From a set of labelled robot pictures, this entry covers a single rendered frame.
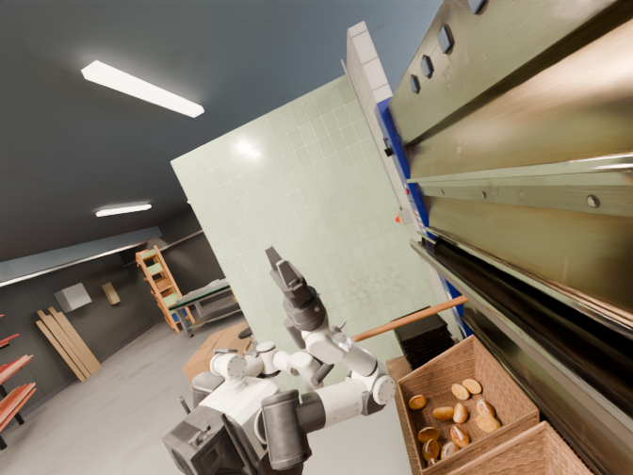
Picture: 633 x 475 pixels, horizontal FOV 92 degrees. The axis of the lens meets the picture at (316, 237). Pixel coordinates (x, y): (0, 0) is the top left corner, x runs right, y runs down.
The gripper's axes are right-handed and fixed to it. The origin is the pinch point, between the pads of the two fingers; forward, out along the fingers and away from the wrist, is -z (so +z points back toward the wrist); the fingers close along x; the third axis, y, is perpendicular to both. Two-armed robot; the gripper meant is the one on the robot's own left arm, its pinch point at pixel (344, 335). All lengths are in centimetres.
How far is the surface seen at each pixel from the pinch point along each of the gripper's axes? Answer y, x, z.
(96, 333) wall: -1041, 49, -61
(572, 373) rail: 77, -16, 33
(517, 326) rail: 68, -17, 21
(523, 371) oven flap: 52, 30, -24
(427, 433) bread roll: 5, 64, -18
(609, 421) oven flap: 80, -14, 38
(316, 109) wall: -58, -119, -124
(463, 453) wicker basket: 30, 51, -3
